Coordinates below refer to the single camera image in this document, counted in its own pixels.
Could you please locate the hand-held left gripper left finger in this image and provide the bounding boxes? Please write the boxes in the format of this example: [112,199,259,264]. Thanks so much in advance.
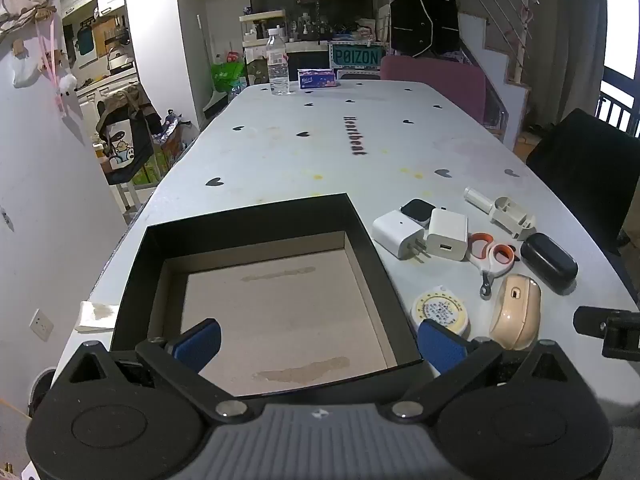
[56,318,263,423]

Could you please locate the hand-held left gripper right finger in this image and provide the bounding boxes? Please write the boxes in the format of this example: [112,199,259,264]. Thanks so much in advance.
[382,320,585,422]

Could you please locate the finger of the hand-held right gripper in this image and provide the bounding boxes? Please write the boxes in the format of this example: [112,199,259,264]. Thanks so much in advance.
[574,305,640,358]

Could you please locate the round white tape measure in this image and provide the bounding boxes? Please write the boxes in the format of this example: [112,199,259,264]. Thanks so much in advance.
[411,285,471,338]

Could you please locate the beige earbud case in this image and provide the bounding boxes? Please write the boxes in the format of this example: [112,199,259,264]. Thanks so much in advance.
[489,274,542,352]

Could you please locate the black cardboard box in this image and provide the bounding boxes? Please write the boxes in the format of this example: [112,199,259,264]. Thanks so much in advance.
[111,192,425,400]

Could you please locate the orange-handled white scissors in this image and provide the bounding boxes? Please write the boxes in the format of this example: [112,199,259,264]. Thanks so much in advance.
[466,232,518,302]

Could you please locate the black oval case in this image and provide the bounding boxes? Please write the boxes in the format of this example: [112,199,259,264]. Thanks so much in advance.
[520,232,580,295]

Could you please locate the white charger block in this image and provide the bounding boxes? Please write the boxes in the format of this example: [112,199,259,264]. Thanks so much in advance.
[425,207,470,262]

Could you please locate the white pronged power adapter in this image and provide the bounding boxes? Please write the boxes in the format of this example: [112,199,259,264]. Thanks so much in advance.
[371,210,432,262]

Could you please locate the black smart watch face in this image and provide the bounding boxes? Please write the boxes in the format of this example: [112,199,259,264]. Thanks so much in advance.
[400,199,437,226]

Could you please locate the white plastic lint roller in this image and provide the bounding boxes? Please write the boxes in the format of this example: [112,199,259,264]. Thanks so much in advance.
[464,186,537,241]

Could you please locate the cream glossy tape strip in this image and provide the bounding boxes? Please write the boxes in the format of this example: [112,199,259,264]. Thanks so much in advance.
[75,301,119,333]

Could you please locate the round trash bin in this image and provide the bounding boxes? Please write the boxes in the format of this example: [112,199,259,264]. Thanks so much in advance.
[27,369,57,418]

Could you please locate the black chair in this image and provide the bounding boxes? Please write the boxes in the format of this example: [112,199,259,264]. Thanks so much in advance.
[526,108,640,256]

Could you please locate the colourful snack carton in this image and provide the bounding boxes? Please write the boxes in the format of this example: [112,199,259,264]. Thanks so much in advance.
[150,110,197,181]

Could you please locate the white heart-print tablecloth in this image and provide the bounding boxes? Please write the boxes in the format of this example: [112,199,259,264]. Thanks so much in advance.
[50,80,640,411]

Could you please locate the cartoon print tote bag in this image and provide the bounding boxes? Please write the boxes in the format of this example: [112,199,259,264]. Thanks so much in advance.
[97,105,153,186]

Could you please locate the pink chair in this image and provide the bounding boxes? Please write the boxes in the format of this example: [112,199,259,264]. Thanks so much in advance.
[380,55,488,126]

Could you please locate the green shopping bag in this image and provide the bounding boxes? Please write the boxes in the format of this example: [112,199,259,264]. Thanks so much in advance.
[210,60,246,92]

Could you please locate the clear water bottle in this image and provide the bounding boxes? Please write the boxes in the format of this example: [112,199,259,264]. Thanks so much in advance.
[266,27,292,96]

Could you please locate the purple tissue pack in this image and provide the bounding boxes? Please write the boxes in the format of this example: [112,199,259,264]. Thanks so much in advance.
[297,68,338,90]

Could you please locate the metal kettle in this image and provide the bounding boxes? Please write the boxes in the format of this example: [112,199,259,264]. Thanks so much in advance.
[106,45,136,73]

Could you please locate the teal sign plate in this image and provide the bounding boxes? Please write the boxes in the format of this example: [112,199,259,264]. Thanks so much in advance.
[328,42,386,68]

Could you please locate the white hanging bag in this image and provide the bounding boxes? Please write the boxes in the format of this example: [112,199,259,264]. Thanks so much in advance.
[12,52,41,88]

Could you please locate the white shelf rack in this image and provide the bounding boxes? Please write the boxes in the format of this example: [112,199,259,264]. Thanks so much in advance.
[239,10,288,43]

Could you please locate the black vest white trim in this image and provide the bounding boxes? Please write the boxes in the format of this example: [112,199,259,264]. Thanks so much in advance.
[390,0,461,58]

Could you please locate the metal stair railing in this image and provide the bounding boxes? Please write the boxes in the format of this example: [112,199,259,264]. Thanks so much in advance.
[450,0,541,61]

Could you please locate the black tiered organiser rack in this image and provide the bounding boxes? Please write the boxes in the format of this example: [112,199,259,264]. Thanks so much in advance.
[295,0,331,41]

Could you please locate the white wall socket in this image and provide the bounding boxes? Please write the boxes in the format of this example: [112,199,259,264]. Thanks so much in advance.
[30,309,55,342]

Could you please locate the pink lanyard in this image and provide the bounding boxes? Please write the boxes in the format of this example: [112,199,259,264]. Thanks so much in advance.
[36,7,68,118]

